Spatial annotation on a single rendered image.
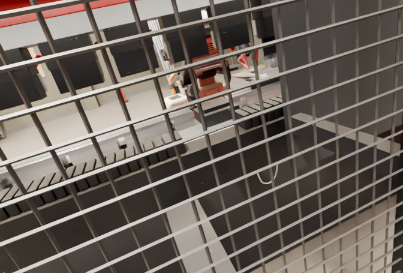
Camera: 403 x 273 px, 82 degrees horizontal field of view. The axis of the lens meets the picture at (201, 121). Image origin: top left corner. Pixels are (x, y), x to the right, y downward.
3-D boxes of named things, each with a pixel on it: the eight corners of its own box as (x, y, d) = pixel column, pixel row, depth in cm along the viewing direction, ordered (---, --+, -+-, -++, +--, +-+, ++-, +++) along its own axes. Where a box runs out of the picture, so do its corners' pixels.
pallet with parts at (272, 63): (289, 70, 548) (288, 57, 538) (262, 80, 524) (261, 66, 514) (259, 69, 647) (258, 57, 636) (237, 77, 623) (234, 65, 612)
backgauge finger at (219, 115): (211, 101, 96) (208, 89, 94) (241, 116, 72) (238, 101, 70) (184, 110, 93) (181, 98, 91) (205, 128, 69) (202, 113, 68)
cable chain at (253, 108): (342, 85, 72) (341, 72, 71) (360, 87, 66) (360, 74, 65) (235, 123, 63) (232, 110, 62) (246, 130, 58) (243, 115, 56)
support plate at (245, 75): (259, 68, 134) (258, 66, 134) (289, 71, 110) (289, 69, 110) (231, 77, 130) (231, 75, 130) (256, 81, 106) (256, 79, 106)
